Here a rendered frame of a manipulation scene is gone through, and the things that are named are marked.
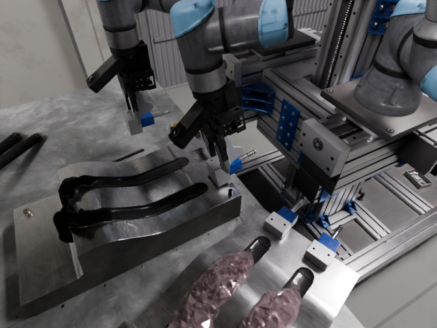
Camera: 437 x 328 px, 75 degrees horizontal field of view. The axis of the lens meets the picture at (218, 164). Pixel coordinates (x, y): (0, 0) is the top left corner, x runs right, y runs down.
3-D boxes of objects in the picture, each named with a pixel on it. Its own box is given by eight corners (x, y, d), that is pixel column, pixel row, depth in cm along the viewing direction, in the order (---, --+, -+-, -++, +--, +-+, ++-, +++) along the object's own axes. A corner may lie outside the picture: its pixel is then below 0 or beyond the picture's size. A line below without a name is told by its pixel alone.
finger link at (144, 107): (158, 122, 81) (150, 90, 76) (138, 129, 79) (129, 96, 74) (155, 119, 84) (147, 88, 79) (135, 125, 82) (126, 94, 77)
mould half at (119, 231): (196, 157, 92) (194, 123, 83) (240, 215, 76) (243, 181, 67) (25, 222, 75) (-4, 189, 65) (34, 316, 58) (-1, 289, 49)
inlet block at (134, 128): (166, 114, 91) (164, 99, 88) (173, 122, 88) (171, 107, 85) (126, 126, 87) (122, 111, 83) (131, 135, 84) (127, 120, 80)
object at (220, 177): (251, 154, 77) (248, 138, 74) (262, 163, 74) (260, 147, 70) (209, 176, 74) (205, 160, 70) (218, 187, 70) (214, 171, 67)
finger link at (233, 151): (250, 168, 67) (240, 133, 63) (229, 179, 66) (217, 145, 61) (244, 163, 70) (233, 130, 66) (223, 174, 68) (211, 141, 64)
